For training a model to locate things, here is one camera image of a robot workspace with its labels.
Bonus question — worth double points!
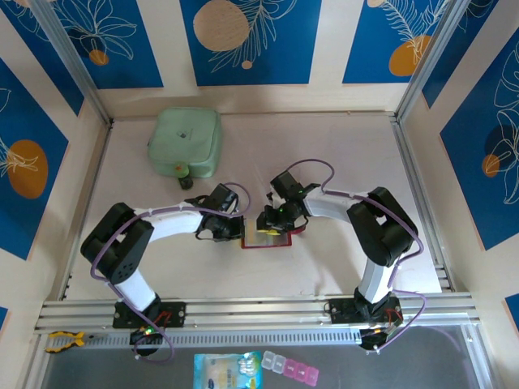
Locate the red card holder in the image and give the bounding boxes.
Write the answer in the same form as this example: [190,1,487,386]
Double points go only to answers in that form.
[241,220,307,249]

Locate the clear plastic card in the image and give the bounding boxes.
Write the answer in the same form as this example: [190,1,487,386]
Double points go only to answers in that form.
[255,160,273,192]

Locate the small bottle with green cap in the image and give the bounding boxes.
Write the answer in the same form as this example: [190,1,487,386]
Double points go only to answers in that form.
[173,160,194,191]

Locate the mint green zip pouch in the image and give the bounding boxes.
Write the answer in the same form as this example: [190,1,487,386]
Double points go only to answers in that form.
[146,106,223,179]

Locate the pink white pill organizer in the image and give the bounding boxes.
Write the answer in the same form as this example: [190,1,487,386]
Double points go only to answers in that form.
[260,350,320,384]

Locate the black controller board green light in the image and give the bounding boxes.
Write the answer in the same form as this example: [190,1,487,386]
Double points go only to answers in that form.
[128,323,164,357]

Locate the blue snack packet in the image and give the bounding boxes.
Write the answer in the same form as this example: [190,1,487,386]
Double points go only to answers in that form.
[193,350,264,389]

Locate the black controller board orange light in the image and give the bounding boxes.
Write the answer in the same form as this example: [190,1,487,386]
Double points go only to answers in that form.
[358,323,402,357]

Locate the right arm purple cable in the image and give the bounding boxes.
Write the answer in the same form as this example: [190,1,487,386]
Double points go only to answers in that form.
[281,158,431,357]

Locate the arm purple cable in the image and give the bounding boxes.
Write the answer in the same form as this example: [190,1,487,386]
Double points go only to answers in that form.
[281,158,431,357]
[89,182,252,365]

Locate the aluminium front rail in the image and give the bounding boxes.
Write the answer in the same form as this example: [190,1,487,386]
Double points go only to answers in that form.
[34,292,483,336]

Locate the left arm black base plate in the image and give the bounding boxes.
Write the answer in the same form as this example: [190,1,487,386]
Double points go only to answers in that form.
[112,301,187,330]

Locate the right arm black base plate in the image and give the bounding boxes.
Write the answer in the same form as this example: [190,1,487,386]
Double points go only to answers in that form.
[328,297,404,325]

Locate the grey slotted cable duct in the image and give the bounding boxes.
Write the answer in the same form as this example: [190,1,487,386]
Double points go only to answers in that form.
[83,326,366,350]

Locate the aluminium side rail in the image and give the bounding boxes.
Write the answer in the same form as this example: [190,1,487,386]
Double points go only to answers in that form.
[58,119,114,301]
[391,115,454,293]

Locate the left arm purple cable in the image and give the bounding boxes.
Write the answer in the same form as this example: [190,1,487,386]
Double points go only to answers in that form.
[89,182,252,365]

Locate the yellow black handled pliers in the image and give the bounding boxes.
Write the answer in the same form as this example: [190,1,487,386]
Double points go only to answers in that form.
[44,330,105,353]

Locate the aluminium frame post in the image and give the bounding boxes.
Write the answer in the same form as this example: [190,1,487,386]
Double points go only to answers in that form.
[393,0,474,122]
[30,0,114,125]

